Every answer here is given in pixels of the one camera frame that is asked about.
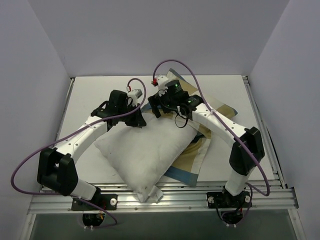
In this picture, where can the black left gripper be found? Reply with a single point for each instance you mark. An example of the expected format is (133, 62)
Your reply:
(136, 120)

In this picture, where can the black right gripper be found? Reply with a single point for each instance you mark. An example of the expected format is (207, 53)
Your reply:
(155, 104)

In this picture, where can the blue beige white patchwork pillowcase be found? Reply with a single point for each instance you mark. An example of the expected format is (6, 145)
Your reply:
(186, 167)

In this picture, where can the white pillow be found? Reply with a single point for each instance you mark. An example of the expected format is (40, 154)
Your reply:
(142, 155)

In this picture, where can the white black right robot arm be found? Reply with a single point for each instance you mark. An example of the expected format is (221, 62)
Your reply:
(246, 144)

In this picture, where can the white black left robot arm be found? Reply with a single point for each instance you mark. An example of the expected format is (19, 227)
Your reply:
(57, 165)

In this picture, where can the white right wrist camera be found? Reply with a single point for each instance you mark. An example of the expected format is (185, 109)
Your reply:
(160, 82)

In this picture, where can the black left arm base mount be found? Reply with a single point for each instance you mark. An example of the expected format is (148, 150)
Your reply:
(104, 201)

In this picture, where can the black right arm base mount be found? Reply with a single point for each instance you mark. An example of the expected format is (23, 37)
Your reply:
(224, 200)

